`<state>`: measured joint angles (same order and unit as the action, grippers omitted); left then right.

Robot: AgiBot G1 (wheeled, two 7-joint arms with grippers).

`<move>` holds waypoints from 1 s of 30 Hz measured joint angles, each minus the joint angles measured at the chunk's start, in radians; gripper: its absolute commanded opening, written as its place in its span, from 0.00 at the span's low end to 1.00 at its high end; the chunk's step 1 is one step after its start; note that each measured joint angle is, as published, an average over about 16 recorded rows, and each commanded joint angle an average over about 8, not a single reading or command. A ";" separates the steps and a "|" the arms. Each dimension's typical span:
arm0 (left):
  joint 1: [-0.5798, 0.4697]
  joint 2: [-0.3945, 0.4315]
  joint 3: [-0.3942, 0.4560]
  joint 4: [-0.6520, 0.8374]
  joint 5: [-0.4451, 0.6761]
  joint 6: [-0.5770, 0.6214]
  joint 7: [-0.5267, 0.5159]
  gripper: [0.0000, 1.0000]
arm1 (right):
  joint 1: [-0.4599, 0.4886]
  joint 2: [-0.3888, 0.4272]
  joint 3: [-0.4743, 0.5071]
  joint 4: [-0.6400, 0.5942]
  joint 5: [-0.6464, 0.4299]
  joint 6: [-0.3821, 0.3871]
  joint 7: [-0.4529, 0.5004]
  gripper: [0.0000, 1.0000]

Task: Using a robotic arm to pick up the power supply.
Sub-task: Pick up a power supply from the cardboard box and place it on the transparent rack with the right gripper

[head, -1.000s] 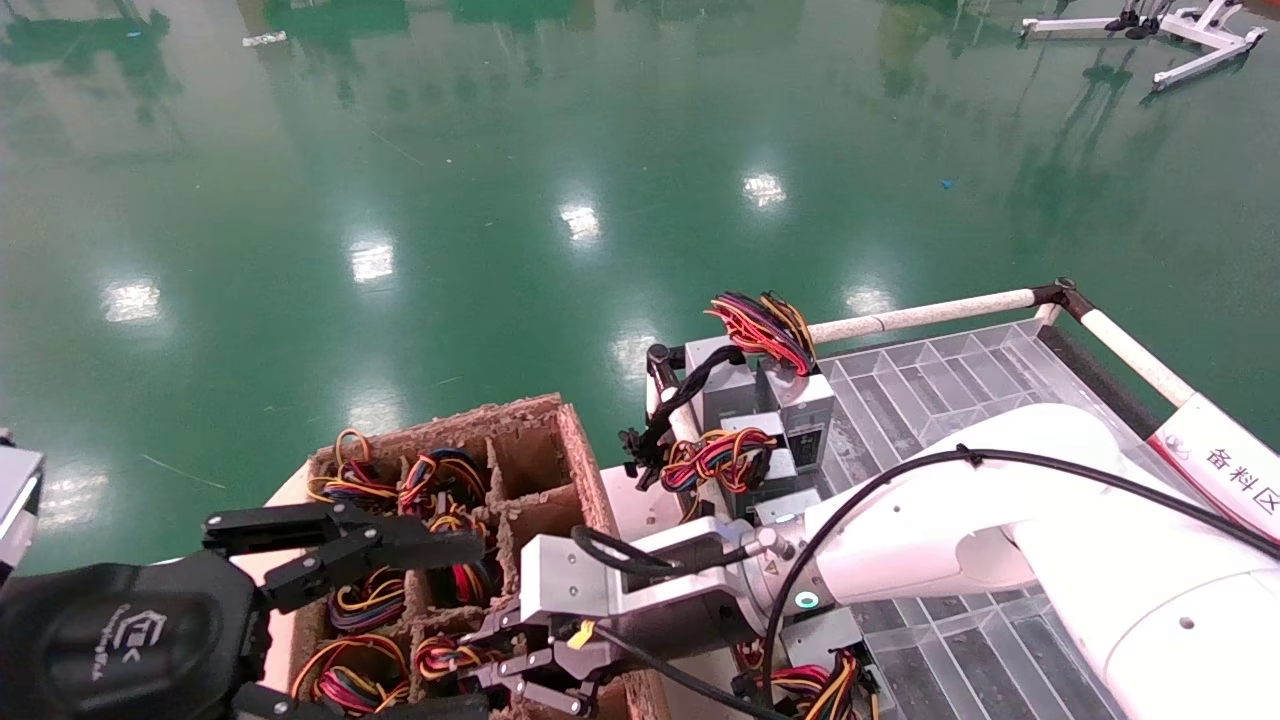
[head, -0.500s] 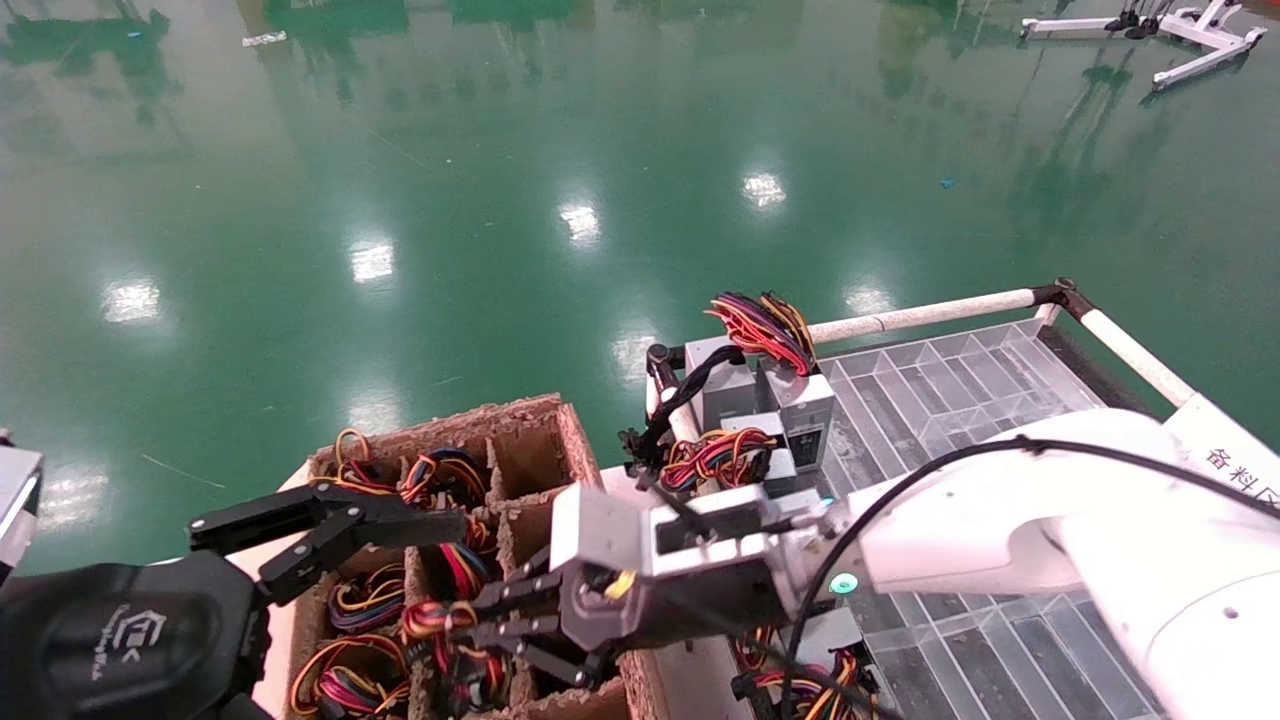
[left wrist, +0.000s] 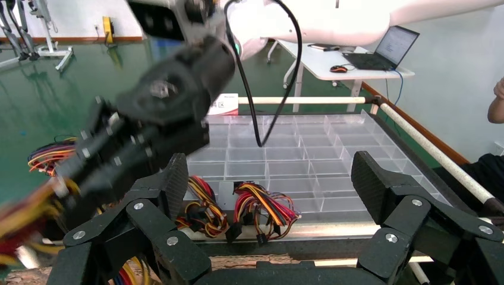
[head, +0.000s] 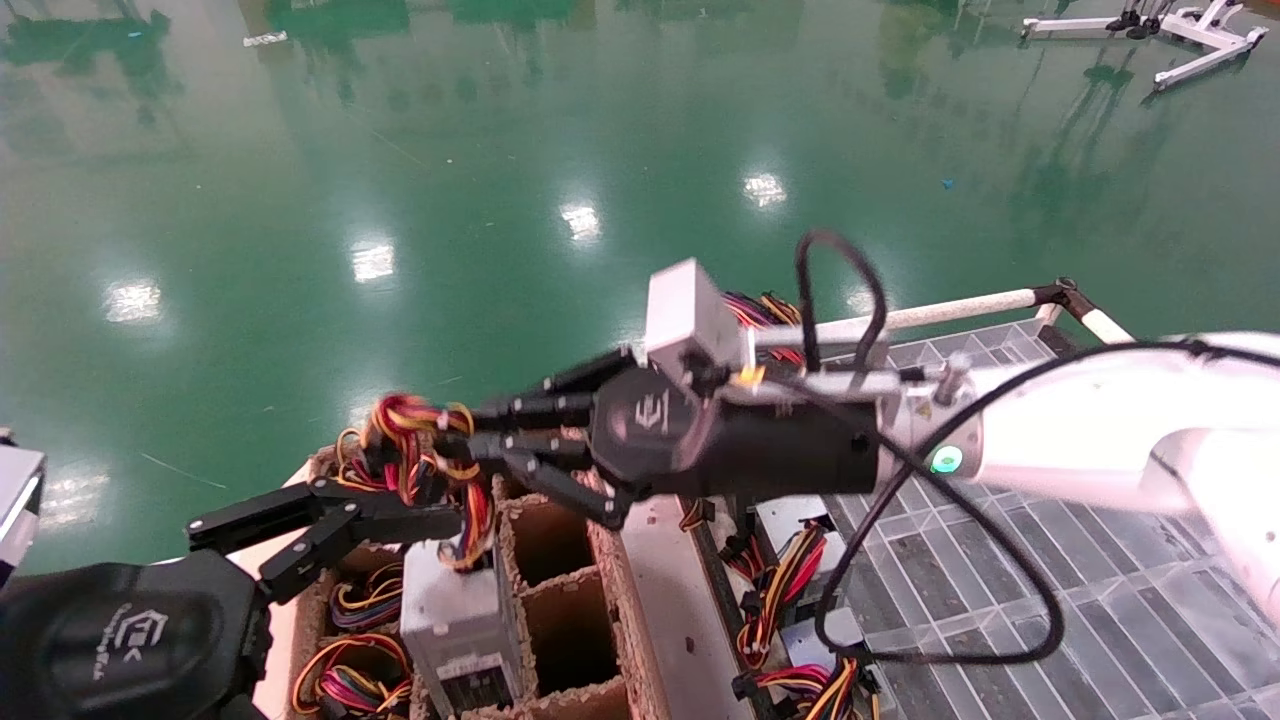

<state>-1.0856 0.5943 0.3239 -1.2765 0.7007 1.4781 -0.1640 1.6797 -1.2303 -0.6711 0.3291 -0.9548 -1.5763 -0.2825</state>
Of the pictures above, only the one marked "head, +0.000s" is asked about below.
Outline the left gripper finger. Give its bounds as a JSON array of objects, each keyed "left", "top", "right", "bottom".
[
  {"left": 258, "top": 498, "right": 466, "bottom": 605},
  {"left": 185, "top": 480, "right": 346, "bottom": 554}
]

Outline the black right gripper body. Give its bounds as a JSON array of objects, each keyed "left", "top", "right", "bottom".
[{"left": 588, "top": 360, "right": 887, "bottom": 501}]

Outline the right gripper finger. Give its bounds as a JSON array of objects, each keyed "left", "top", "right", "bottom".
[
  {"left": 468, "top": 433, "right": 643, "bottom": 531},
  {"left": 470, "top": 345, "right": 643, "bottom": 434}
]

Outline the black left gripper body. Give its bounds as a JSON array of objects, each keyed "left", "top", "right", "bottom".
[{"left": 0, "top": 550, "right": 273, "bottom": 720}]

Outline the brown cardboard divider crate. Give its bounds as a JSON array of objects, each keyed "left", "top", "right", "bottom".
[{"left": 283, "top": 445, "right": 669, "bottom": 720}]

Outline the black cart edge strip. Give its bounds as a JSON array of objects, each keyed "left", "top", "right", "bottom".
[{"left": 685, "top": 498, "right": 781, "bottom": 720}]

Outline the clear plastic slotted tray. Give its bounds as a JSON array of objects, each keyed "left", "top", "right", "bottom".
[{"left": 800, "top": 320, "right": 1280, "bottom": 720}]

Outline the white metal floor stand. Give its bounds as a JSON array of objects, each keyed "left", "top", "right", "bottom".
[{"left": 1020, "top": 0, "right": 1269, "bottom": 93}]

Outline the silver camera mount bracket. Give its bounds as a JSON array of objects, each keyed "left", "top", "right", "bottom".
[{"left": 740, "top": 325, "right": 971, "bottom": 406}]

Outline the black looped camera cable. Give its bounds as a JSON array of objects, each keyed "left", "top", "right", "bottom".
[{"left": 795, "top": 230, "right": 889, "bottom": 373}]

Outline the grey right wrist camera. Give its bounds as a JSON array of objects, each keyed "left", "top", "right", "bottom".
[{"left": 645, "top": 258, "right": 746, "bottom": 376}]

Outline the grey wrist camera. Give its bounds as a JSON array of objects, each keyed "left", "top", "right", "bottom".
[
  {"left": 0, "top": 430, "right": 46, "bottom": 586},
  {"left": 645, "top": 258, "right": 746, "bottom": 376}
]

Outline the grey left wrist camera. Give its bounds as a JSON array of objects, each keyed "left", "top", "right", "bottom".
[{"left": 0, "top": 430, "right": 46, "bottom": 586}]

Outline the long black arm cable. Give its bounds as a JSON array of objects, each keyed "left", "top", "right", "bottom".
[{"left": 813, "top": 338, "right": 1280, "bottom": 668}]

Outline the black rail corner connector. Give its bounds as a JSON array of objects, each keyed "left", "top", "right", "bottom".
[{"left": 1030, "top": 278, "right": 1091, "bottom": 321}]

